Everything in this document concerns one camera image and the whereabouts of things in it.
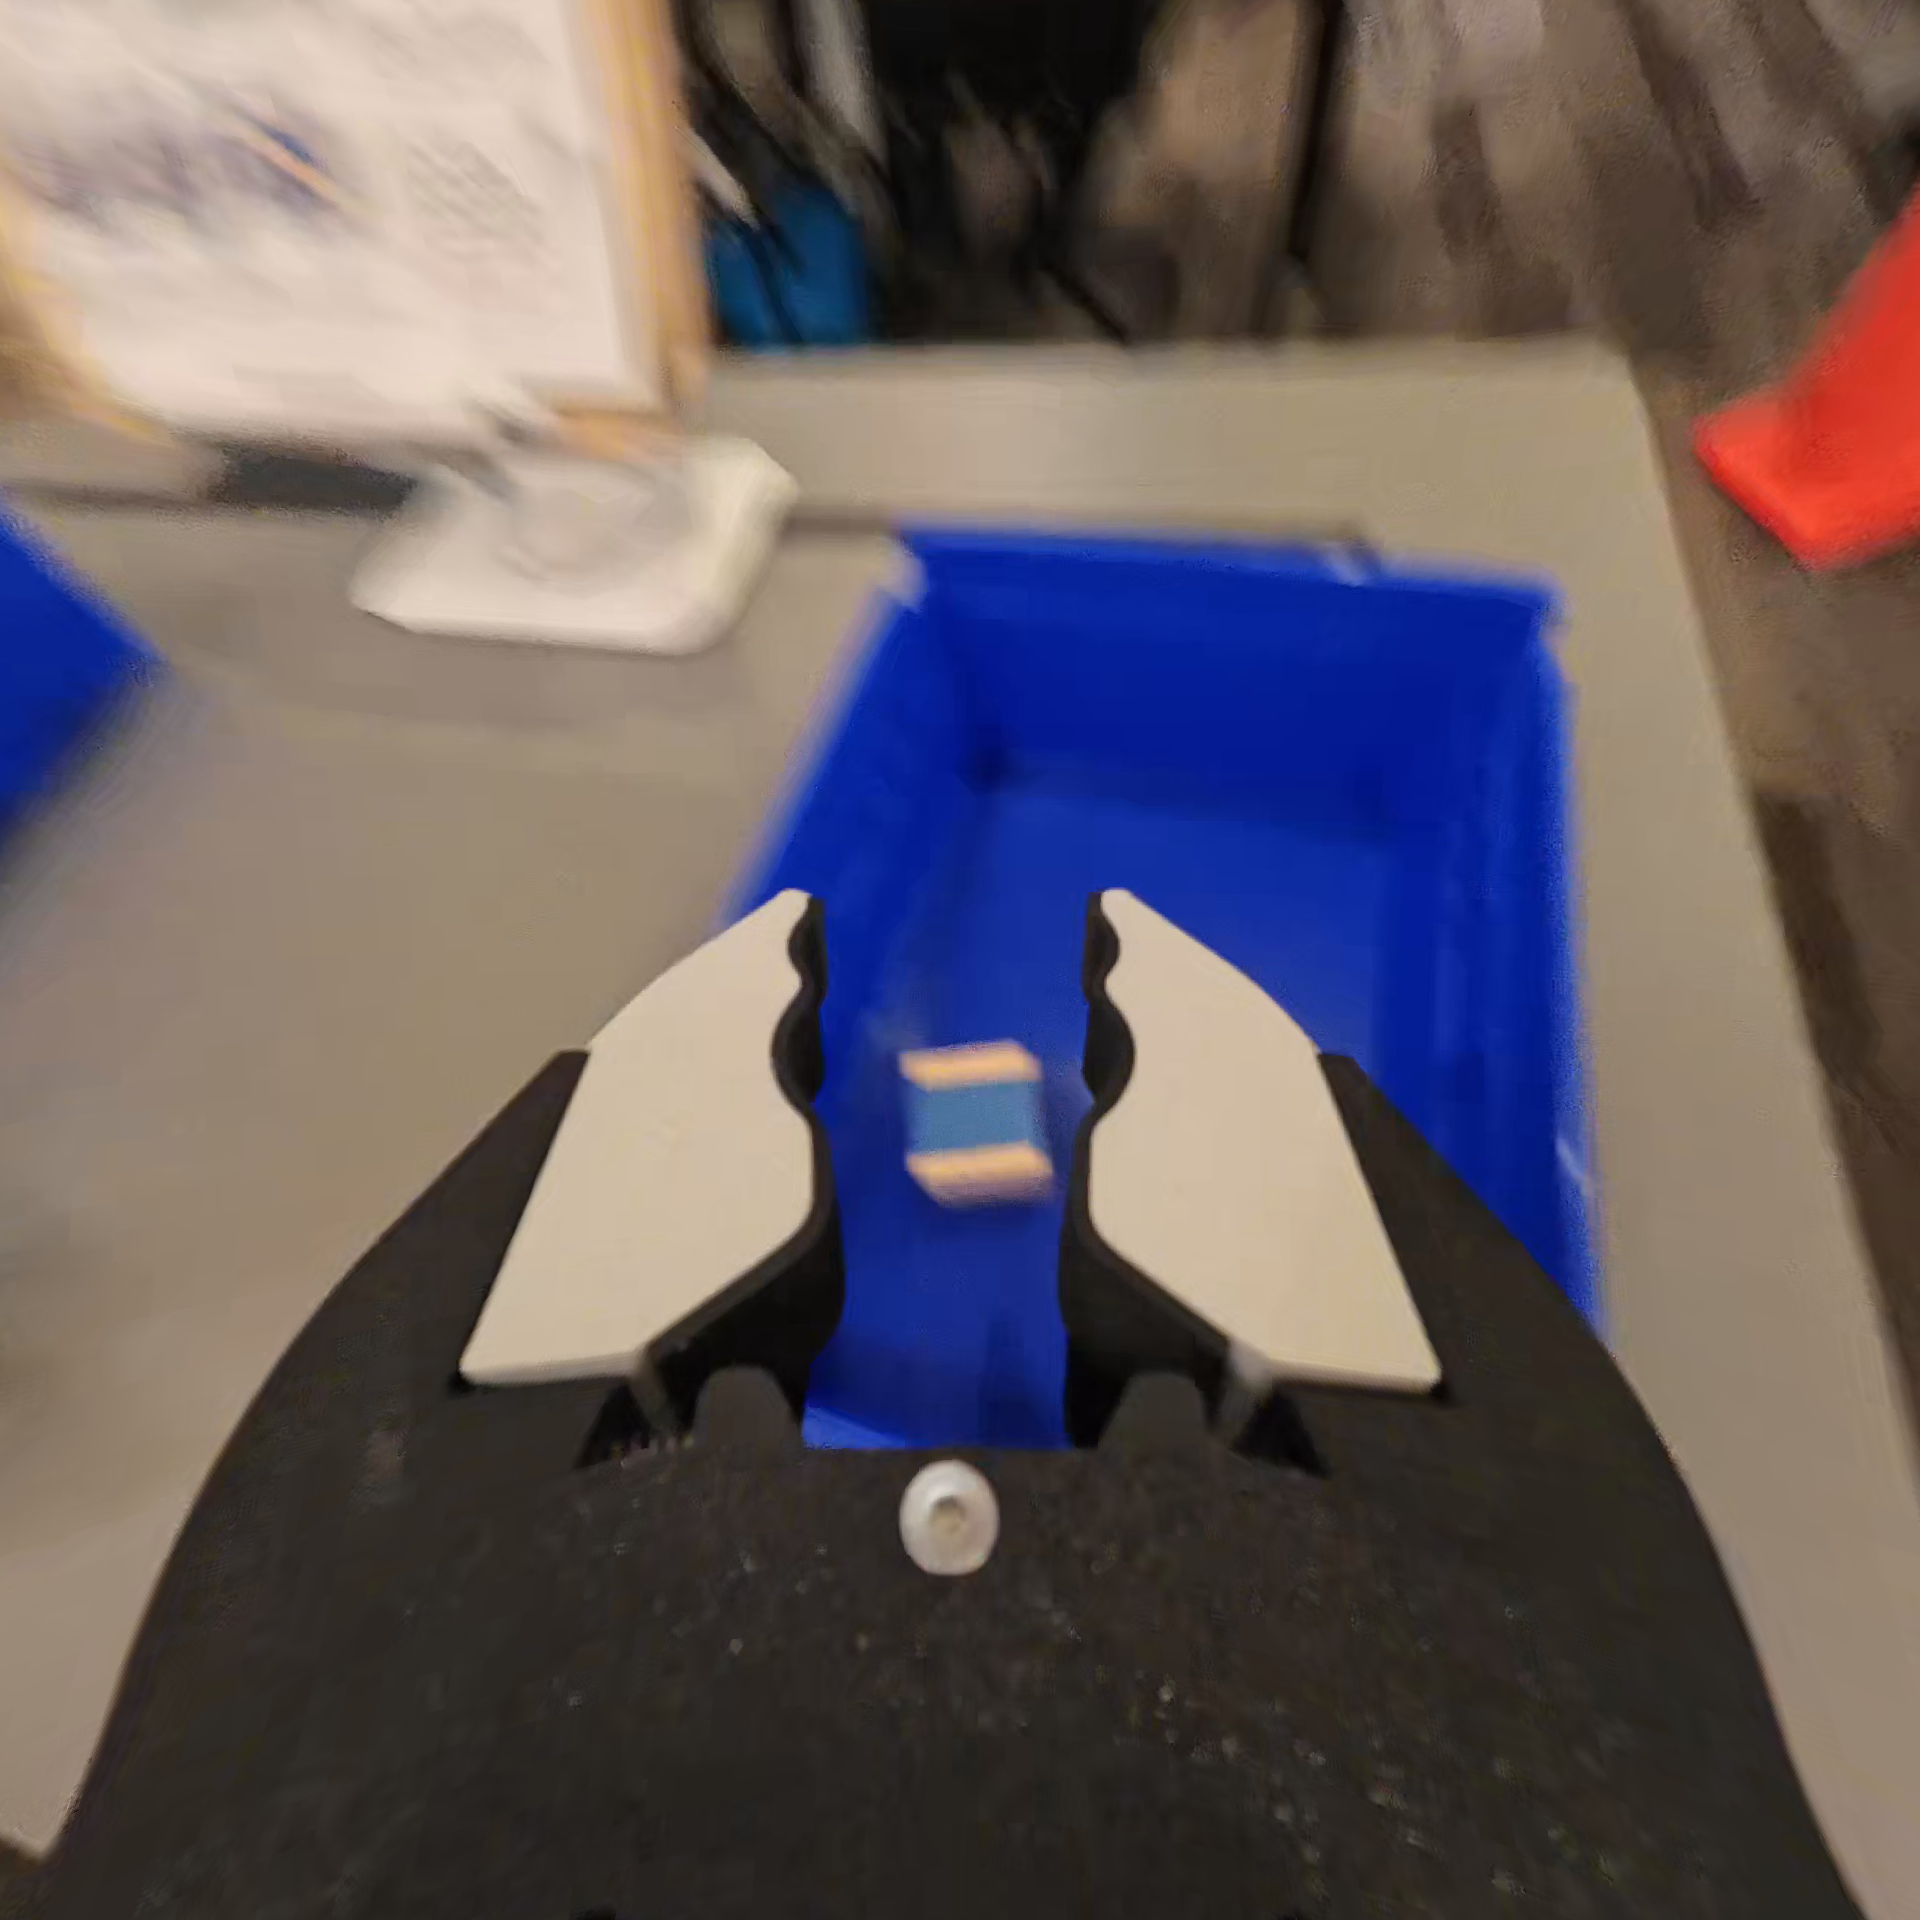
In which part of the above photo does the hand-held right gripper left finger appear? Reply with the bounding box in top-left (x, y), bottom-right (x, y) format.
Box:
top-left (457, 887), bottom-right (845, 1445)

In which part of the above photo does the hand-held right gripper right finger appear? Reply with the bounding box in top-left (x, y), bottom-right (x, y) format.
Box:
top-left (1059, 887), bottom-right (1444, 1451)

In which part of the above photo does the wooden cube with blue stripe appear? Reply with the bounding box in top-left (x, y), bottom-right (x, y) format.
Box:
top-left (895, 1038), bottom-right (1055, 1209)

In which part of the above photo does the blue plastic bin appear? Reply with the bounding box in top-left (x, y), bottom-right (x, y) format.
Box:
top-left (0, 503), bottom-right (166, 874)
top-left (719, 525), bottom-right (1604, 1453)

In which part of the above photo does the grey desk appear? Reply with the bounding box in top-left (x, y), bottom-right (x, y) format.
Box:
top-left (0, 337), bottom-right (1920, 1920)

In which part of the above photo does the printed instruction sheet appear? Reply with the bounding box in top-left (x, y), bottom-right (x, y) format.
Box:
top-left (0, 0), bottom-right (662, 437)

